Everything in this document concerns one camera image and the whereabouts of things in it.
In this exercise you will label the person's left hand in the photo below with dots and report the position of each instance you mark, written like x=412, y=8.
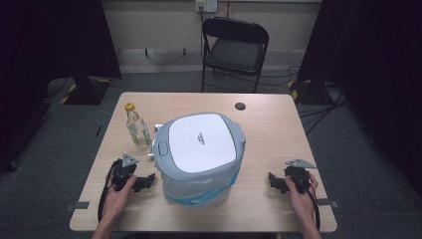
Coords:
x=114, y=199

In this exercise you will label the clear plastic bottle yellow cap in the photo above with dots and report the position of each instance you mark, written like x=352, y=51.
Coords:
x=137, y=127

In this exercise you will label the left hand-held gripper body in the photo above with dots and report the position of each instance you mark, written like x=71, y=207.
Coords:
x=123, y=172

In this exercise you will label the black folding chair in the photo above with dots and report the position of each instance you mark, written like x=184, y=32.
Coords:
x=235, y=49

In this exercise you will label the person's right hand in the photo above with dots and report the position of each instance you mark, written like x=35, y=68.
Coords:
x=300, y=202

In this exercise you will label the grey trash bin white lid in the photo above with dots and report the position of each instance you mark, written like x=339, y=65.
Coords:
x=202, y=142

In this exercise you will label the black curtain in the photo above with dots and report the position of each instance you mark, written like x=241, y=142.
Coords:
x=49, y=43
x=375, y=59

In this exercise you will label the grey tape strip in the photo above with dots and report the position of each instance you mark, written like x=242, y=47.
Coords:
x=78, y=205
x=328, y=202

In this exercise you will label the white wall socket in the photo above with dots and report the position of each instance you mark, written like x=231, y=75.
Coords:
x=206, y=5

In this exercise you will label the black stand base yellow tape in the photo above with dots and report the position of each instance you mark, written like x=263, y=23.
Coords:
x=307, y=94
x=87, y=93

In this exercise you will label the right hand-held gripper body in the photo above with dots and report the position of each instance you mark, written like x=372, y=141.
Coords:
x=297, y=176

